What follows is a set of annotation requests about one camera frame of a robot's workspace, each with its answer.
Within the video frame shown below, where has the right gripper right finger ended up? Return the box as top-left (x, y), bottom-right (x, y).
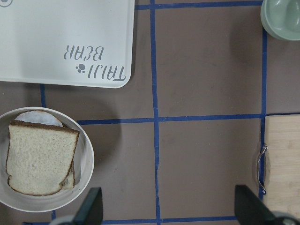
top-left (234, 185), bottom-right (276, 225)

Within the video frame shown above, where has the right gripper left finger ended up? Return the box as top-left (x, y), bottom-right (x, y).
top-left (74, 187), bottom-right (104, 225)

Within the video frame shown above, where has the cream round plate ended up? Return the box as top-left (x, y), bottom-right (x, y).
top-left (0, 107), bottom-right (94, 212)

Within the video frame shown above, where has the bread slice from board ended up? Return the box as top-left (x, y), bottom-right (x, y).
top-left (6, 120), bottom-right (80, 196)

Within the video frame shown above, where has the bread slice on plate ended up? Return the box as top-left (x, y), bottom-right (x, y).
top-left (60, 161), bottom-right (75, 190)

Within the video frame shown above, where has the wooden cutting board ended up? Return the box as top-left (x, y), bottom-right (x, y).
top-left (257, 114), bottom-right (300, 219)

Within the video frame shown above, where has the fried egg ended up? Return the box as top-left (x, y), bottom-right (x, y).
top-left (15, 110), bottom-right (63, 127)

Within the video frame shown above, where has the cream bear tray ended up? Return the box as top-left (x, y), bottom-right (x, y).
top-left (0, 0), bottom-right (135, 88)

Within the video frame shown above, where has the green bowl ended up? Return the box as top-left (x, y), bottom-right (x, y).
top-left (260, 0), bottom-right (300, 41)

